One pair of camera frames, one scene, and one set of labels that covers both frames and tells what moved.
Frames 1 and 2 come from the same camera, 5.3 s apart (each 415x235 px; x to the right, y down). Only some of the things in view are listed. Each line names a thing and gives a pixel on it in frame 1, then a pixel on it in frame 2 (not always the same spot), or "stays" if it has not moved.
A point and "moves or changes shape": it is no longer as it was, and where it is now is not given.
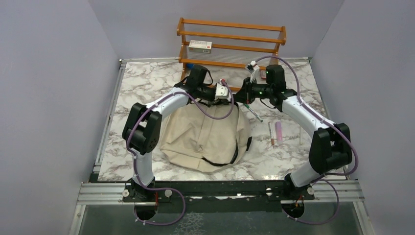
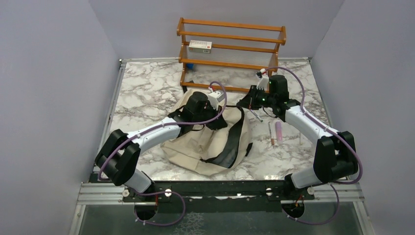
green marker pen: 253,111 stays
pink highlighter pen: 278,131 stays
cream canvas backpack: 191,136 moves or changes shape
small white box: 200,46 stays
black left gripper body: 217,100 → 214,125
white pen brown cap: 271,134 stays
